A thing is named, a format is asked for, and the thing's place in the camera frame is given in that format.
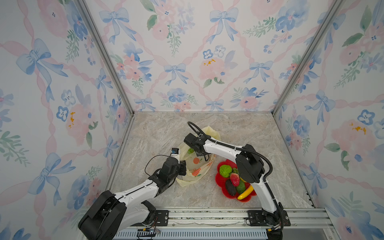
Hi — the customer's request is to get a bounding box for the green ribbed fruit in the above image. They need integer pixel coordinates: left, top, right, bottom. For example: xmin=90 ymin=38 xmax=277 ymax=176
xmin=236 ymin=180 xmax=247 ymax=195

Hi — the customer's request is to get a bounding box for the aluminium corner post left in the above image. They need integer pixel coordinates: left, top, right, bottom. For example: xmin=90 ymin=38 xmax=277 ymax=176
xmin=74 ymin=0 xmax=134 ymax=117

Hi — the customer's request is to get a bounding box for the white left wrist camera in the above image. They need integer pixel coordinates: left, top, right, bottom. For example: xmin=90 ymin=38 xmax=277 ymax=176
xmin=170 ymin=148 xmax=180 ymax=161

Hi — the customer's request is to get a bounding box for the aluminium corner post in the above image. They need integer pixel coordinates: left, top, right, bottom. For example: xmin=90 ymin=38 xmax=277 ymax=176
xmin=272 ymin=0 xmax=345 ymax=117
xmin=74 ymin=0 xmax=134 ymax=117

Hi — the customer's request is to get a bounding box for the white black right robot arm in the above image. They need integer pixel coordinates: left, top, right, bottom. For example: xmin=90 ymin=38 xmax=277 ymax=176
xmin=184 ymin=134 xmax=283 ymax=221

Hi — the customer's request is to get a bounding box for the dark avocado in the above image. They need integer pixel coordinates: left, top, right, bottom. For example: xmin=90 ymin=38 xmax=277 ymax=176
xmin=225 ymin=180 xmax=237 ymax=196

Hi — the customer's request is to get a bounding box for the yellow banana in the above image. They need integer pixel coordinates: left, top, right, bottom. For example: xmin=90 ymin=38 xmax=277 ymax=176
xmin=238 ymin=185 xmax=254 ymax=200

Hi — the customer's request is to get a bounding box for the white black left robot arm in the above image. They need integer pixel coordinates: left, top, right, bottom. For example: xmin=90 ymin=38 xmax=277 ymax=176
xmin=78 ymin=155 xmax=187 ymax=240

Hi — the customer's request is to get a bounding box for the yellow printed plastic bag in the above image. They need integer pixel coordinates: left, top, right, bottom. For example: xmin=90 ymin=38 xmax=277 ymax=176
xmin=176 ymin=143 xmax=217 ymax=187

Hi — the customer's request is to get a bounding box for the black corrugated cable conduit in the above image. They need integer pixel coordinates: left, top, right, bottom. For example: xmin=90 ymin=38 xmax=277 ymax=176
xmin=187 ymin=121 xmax=284 ymax=232

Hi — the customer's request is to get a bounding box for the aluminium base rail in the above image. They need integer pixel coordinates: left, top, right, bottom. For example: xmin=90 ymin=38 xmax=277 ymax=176
xmin=80 ymin=208 xmax=343 ymax=240

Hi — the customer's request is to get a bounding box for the thin black left cable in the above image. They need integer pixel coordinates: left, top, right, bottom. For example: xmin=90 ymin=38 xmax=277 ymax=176
xmin=144 ymin=154 xmax=172 ymax=177

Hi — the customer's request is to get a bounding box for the green bell pepper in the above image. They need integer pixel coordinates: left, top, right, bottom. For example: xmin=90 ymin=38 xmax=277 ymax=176
xmin=219 ymin=165 xmax=233 ymax=178

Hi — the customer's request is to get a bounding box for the aluminium corner post right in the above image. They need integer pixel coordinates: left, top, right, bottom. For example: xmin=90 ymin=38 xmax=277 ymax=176
xmin=272 ymin=0 xmax=345 ymax=117

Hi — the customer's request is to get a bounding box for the red flower-shaped plate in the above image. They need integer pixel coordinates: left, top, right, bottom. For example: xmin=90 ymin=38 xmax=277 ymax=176
xmin=215 ymin=160 xmax=257 ymax=203

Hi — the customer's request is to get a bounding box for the red strawberry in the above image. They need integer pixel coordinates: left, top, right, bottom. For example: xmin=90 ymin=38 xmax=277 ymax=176
xmin=230 ymin=173 xmax=241 ymax=187

